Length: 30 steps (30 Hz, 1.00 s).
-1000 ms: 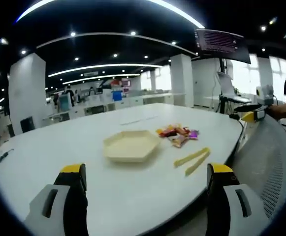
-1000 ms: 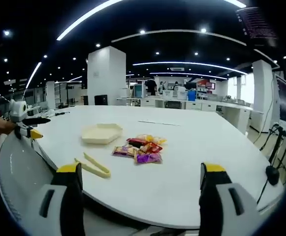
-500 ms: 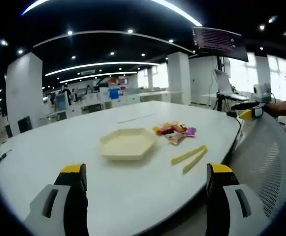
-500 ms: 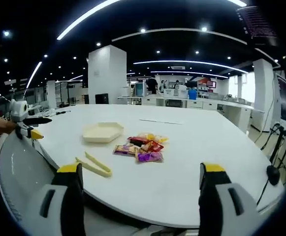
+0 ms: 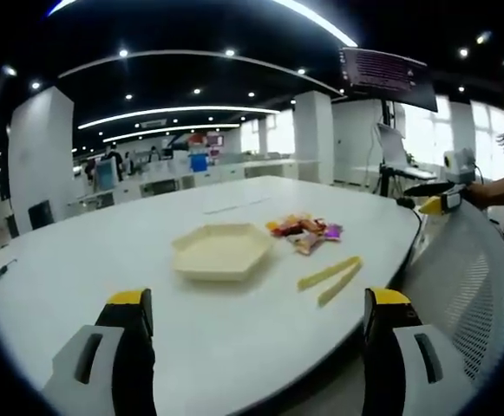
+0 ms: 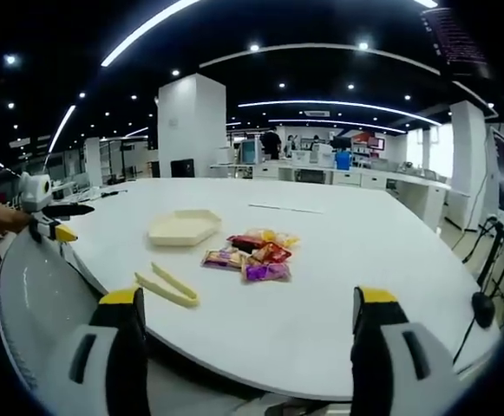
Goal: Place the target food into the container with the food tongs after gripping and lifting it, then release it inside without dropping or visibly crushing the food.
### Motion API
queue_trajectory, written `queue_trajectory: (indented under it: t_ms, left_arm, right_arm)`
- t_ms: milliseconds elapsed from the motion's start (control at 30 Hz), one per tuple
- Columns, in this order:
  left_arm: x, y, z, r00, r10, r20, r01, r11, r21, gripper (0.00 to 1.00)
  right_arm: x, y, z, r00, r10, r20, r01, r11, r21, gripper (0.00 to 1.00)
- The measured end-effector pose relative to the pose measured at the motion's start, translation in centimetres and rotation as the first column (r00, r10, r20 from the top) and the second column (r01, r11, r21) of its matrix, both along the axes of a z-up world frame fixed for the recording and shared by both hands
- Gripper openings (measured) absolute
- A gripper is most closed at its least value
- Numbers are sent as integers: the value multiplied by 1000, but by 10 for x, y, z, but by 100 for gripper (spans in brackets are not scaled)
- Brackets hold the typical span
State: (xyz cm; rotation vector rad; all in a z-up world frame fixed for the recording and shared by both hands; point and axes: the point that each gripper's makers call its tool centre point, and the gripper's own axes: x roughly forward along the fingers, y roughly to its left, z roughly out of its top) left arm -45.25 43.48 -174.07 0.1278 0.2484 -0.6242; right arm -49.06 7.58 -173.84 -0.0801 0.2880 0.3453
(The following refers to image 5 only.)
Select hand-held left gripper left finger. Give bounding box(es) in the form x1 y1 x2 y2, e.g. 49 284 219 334
41 288 157 416

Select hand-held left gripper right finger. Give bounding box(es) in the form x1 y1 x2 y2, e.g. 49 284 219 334
362 286 483 416

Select yellow-green food tongs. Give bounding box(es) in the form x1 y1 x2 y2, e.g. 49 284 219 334
297 255 363 308

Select pile of food snack packets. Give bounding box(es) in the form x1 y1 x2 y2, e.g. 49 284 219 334
265 211 344 257

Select cream hexagonal container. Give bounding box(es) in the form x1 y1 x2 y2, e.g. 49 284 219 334
171 223 275 283

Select person's right hand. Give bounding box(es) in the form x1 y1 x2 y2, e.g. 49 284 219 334
466 181 494 210

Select white open laptop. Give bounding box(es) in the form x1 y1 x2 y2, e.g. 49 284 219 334
376 122 438 179

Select black monitor stand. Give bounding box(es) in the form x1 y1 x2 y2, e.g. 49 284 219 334
377 99 405 198

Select white mesh office chair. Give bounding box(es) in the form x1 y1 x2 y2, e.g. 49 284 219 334
401 201 504 385

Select black computer monitor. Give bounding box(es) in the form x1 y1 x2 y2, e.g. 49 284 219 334
339 46 438 112

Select black office chair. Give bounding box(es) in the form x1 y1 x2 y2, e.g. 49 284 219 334
27 200 56 231

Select row of white desks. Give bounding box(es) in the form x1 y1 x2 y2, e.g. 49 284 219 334
71 158 322 209

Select blue box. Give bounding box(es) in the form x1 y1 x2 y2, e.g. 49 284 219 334
189 153 210 173

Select black cable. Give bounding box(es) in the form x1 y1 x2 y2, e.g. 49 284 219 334
0 258 18 283

